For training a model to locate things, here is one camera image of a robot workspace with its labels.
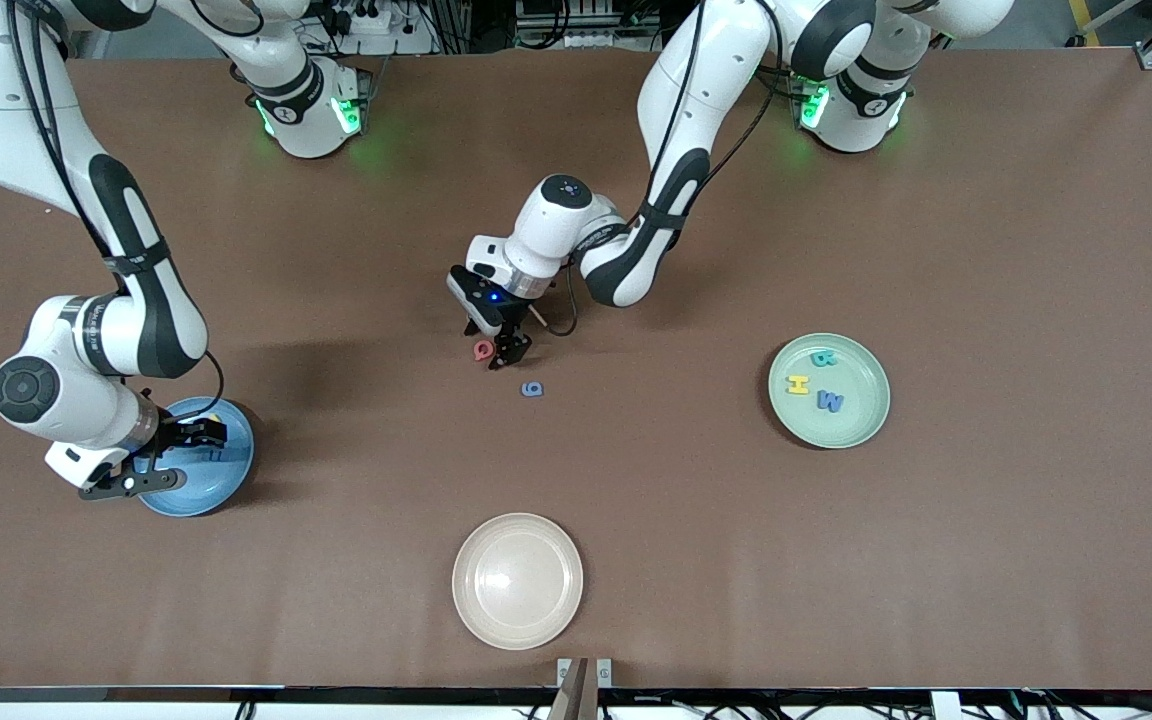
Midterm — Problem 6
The white power strip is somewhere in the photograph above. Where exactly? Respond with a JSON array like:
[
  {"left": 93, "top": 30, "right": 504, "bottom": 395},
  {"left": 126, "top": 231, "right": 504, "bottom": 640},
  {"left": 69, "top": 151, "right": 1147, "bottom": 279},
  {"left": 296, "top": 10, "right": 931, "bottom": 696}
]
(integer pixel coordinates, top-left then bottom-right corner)
[
  {"left": 521, "top": 28, "right": 657, "bottom": 51},
  {"left": 321, "top": 0, "right": 437, "bottom": 56}
]

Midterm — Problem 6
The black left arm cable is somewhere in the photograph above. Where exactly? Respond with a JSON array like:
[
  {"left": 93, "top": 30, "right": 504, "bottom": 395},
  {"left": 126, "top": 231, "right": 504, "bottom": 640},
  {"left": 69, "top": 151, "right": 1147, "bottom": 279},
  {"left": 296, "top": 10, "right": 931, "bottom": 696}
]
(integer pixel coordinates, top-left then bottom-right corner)
[{"left": 534, "top": 0, "right": 787, "bottom": 337}]

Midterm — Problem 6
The beige plate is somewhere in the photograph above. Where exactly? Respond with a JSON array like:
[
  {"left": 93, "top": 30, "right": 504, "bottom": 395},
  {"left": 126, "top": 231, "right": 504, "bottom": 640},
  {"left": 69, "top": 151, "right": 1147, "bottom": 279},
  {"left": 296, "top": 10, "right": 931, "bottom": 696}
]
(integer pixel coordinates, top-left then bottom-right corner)
[{"left": 452, "top": 513, "right": 585, "bottom": 651}]

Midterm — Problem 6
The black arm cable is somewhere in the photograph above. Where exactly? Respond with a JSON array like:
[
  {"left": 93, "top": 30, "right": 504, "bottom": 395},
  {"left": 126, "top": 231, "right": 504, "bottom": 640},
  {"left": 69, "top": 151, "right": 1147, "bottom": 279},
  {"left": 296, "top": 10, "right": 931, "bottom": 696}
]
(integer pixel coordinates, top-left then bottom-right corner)
[
  {"left": 534, "top": 0, "right": 787, "bottom": 337},
  {"left": 6, "top": 0, "right": 227, "bottom": 419}
]

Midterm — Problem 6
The blue plate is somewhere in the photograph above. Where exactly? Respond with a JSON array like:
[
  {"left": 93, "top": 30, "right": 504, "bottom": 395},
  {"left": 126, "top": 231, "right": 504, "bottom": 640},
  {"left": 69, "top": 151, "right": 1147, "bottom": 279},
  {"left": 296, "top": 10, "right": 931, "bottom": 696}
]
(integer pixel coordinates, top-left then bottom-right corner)
[{"left": 132, "top": 397, "right": 255, "bottom": 518}]

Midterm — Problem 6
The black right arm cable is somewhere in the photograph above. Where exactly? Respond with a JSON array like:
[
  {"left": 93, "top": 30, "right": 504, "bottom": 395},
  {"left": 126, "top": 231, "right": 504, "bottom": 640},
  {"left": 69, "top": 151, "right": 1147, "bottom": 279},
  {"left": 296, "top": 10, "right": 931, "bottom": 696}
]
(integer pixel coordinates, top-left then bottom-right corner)
[{"left": 6, "top": 0, "right": 227, "bottom": 419}]

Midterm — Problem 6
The light green plate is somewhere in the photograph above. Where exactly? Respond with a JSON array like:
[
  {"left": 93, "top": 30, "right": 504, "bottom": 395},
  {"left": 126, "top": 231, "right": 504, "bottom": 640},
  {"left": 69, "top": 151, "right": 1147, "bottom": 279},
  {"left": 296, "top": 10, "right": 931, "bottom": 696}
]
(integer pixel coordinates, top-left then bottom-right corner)
[{"left": 769, "top": 333, "right": 891, "bottom": 449}]

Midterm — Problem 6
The brown wooden strip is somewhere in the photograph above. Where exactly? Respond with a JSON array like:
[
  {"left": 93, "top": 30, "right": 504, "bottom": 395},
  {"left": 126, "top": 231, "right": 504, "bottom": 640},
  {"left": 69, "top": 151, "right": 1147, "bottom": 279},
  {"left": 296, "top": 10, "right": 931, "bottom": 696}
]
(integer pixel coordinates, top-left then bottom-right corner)
[{"left": 548, "top": 658, "right": 599, "bottom": 720}]

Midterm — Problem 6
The small metal table bracket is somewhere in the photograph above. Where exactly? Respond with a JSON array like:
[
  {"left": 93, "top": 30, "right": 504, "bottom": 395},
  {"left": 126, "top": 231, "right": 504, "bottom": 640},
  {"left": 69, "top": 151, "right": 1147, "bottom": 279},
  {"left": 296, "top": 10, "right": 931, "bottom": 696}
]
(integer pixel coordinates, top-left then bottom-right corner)
[{"left": 556, "top": 658, "right": 613, "bottom": 689}]

